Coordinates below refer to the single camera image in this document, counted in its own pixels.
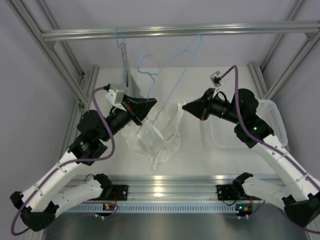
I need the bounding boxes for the clear plastic basket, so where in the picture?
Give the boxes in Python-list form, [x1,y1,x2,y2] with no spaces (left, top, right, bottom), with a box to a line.
[199,99,289,150]

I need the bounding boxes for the white tank top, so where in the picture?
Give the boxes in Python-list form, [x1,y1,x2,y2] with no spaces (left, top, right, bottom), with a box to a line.
[121,101,187,170]

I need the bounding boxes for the aluminium frame left posts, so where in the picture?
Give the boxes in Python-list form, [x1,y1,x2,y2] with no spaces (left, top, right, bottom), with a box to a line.
[4,0,101,108]

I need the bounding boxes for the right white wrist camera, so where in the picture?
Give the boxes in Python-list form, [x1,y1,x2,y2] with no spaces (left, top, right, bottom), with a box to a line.
[209,71,224,96]

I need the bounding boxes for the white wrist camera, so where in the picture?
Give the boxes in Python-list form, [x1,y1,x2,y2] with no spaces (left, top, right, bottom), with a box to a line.
[103,84,126,109]
[209,71,224,96]

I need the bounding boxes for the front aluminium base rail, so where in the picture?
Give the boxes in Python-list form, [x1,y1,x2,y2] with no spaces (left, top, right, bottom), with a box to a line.
[58,173,288,202]

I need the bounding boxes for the aluminium frame posts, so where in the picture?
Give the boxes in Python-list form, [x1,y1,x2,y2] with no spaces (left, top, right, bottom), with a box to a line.
[247,0,320,100]
[4,0,101,108]

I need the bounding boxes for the aluminium hanging rail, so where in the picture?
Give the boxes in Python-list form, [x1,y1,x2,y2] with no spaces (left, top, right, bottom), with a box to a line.
[40,20,320,42]

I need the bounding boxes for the purple cable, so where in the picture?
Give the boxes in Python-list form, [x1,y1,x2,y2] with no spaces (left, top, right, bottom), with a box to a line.
[219,65,320,235]
[10,86,121,236]

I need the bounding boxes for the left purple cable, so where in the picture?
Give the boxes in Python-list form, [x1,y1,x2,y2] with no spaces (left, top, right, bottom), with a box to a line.
[10,86,121,236]

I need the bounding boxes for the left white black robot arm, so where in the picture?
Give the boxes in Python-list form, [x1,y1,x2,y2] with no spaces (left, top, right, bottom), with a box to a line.
[10,94,157,236]

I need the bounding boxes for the slotted cable duct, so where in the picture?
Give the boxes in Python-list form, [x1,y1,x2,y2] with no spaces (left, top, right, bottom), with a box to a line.
[66,202,239,214]

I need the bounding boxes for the aluminium frame right posts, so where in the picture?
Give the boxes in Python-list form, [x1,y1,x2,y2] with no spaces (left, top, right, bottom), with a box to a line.
[247,0,320,100]

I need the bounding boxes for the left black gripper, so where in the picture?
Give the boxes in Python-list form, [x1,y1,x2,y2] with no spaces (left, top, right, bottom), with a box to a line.
[98,94,157,143]

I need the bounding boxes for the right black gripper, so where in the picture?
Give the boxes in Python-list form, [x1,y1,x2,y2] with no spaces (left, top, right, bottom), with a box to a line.
[183,88,243,125]

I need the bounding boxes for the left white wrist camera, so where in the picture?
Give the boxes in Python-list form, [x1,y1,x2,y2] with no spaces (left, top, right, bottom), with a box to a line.
[103,84,126,109]

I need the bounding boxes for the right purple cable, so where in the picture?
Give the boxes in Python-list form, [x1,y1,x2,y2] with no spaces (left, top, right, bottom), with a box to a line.
[219,65,320,235]

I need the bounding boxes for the grey tank top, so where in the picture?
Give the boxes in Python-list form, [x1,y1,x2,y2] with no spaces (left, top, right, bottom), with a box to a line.
[121,56,142,98]

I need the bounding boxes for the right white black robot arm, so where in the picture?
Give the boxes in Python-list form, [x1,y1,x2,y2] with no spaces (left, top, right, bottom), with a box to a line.
[182,88,320,228]

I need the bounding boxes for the blue wire hanger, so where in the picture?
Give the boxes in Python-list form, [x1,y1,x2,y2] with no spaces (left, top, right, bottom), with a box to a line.
[137,34,203,126]
[114,26,130,88]

